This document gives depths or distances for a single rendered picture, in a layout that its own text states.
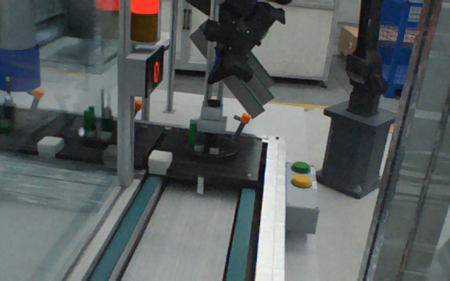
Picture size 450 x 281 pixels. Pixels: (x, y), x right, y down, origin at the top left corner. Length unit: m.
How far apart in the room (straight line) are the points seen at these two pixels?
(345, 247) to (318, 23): 4.28
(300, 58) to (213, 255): 4.48
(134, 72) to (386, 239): 0.68
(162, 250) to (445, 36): 0.75
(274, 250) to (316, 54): 4.53
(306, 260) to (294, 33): 4.32
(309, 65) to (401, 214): 5.09
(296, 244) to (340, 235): 0.12
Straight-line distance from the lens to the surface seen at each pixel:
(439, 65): 0.24
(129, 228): 0.93
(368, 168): 1.31
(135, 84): 0.89
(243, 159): 1.15
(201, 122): 1.13
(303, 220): 1.03
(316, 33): 5.28
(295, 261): 1.03
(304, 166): 1.16
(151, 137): 1.23
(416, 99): 0.25
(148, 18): 0.90
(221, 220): 1.02
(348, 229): 1.17
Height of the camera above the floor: 1.46
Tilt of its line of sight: 23 degrees down
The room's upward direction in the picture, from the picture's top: 5 degrees clockwise
